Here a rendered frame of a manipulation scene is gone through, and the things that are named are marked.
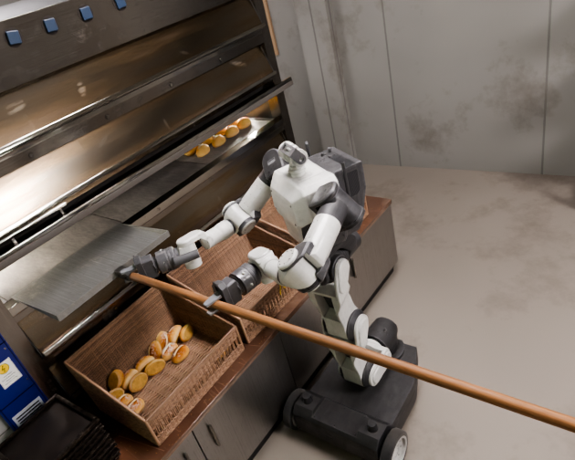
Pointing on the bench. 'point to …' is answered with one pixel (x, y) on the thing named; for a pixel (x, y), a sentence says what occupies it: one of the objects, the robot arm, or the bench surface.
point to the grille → (27, 411)
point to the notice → (6, 373)
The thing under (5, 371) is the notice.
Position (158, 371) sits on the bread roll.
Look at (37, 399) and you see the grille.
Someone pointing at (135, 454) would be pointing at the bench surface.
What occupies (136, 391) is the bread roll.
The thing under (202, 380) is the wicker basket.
